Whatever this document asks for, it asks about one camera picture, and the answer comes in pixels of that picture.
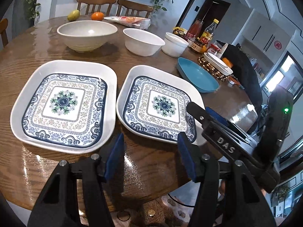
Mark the patterned square plate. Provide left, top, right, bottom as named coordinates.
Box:
left=10, top=60, right=118, bottom=154
left=116, top=65, right=206, bottom=145

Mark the small white deep bowl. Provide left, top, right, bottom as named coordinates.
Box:
left=161, top=32, right=188, bottom=58

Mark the medium white bowl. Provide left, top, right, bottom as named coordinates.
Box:
left=123, top=28, right=165, bottom=57

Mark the large beige bowl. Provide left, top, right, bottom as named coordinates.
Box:
left=57, top=20, right=118, bottom=53

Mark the blue plate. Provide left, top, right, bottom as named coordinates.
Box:
left=176, top=58, right=219, bottom=93

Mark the white oval dish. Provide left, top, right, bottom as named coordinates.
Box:
left=203, top=52, right=233, bottom=76

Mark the wooden bead trivet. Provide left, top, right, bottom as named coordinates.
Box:
left=198, top=56, right=228, bottom=82

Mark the red label jar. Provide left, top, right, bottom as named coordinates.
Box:
left=206, top=44, right=221, bottom=55

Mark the dark sauce jar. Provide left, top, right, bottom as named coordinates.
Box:
left=190, top=40, right=204, bottom=53

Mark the yellow cap oil bottle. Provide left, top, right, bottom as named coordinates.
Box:
left=200, top=19, right=219, bottom=45

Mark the red sauce bottle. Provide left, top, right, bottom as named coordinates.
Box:
left=185, top=19, right=203, bottom=40

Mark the yellow snack packet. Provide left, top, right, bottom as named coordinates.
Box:
left=173, top=27, right=187, bottom=38

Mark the white snack bag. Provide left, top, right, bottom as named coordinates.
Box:
left=104, top=16, right=151, bottom=30

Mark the right wooden chair back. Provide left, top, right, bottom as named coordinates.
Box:
left=116, top=0, right=154, bottom=18

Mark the orange fruit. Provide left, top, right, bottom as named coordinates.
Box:
left=91, top=12, right=104, bottom=21

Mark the left wooden chair back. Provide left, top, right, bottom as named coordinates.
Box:
left=77, top=0, right=117, bottom=16

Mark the green pear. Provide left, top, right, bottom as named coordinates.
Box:
left=67, top=9, right=80, bottom=22

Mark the side wooden chair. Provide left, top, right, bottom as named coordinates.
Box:
left=0, top=18, right=8, bottom=47

